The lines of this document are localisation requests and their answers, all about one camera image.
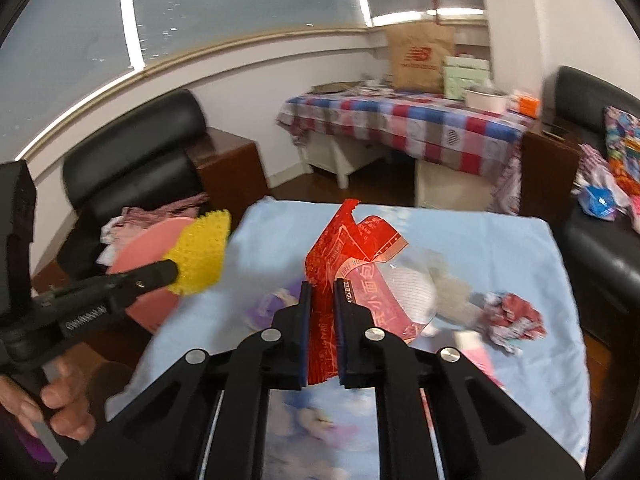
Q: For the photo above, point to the white desk under plaid cloth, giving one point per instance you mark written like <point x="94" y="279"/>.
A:
<point x="338" y="168"/>

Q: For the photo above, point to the pink plastic bin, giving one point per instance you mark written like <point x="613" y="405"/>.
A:
<point x="141" y="255"/>

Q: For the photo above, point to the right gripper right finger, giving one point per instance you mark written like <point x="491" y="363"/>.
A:
<point x="439" y="415"/>

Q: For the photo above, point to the clothes pile on armchair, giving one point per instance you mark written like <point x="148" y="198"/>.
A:
<point x="132" y="221"/>

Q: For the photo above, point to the wooden side table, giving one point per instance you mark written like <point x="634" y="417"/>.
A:
<point x="549" y="161"/>
<point x="231" y="171"/>

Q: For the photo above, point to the white round container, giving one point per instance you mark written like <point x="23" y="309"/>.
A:
<point x="487" y="101"/>

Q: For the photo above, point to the person's left hand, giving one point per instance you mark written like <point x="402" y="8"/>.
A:
<point x="66" y="396"/>

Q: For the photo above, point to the right black leather sofa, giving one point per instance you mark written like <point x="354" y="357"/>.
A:
<point x="602" y="257"/>

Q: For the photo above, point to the blue plastic bag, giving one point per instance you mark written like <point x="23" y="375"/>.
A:
<point x="597" y="203"/>

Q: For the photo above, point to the light green box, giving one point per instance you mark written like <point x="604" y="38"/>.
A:
<point x="461" y="73"/>

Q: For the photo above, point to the orange box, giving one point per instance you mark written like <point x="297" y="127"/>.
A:
<point x="525" y="104"/>

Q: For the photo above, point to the light blue floral tablecloth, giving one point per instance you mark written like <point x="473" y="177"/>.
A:
<point x="327" y="432"/>

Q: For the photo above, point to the brown New Balance paper bag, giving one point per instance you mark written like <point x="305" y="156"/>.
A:
<point x="417" y="52"/>

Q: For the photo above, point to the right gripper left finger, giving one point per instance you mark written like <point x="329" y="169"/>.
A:
<point x="206" y="416"/>

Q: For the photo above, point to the purple small wrapper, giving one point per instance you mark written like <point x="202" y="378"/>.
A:
<point x="260" y="316"/>

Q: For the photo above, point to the left black leather armchair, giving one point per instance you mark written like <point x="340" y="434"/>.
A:
<point x="138" y="160"/>

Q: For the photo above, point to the wooden side table left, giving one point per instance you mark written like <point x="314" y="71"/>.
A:
<point x="231" y="171"/>

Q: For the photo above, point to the crumpled maroon foil wrapper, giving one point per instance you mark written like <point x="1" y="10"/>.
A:
<point x="506" y="320"/>

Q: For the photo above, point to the wooden side table right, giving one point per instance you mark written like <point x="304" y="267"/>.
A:
<point x="549" y="161"/>

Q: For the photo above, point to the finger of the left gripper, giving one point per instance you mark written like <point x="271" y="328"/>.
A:
<point x="120" y="287"/>

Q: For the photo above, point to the red snack wrapper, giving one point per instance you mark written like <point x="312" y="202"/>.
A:
<point x="383" y="273"/>

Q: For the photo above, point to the yellow mesh foam wrap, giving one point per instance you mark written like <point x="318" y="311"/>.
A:
<point x="199" y="253"/>

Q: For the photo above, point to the colourful cartoon cushion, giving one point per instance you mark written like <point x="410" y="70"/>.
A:
<point x="622" y="140"/>

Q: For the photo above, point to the checkered plaid tablecloth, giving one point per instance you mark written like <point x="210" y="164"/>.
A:
<point x="425" y="127"/>

